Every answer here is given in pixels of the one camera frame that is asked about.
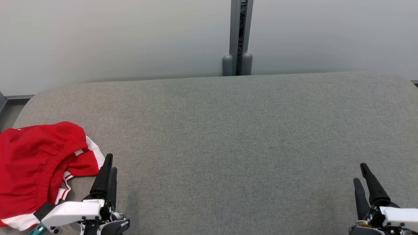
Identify grey cylinder bumper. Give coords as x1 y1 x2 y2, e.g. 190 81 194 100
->
222 55 233 76
242 52 253 76

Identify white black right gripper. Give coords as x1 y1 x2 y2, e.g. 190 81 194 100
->
349 163 418 235

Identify red shorts with white stripe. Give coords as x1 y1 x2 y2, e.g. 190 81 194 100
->
0 121 105 226

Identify teal plug left camera cable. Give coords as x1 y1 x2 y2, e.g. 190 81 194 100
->
29 224 47 235

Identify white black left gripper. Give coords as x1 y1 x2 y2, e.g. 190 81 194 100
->
42 153 130 235

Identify grey metal wall post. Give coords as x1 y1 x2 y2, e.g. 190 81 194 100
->
230 0 254 76

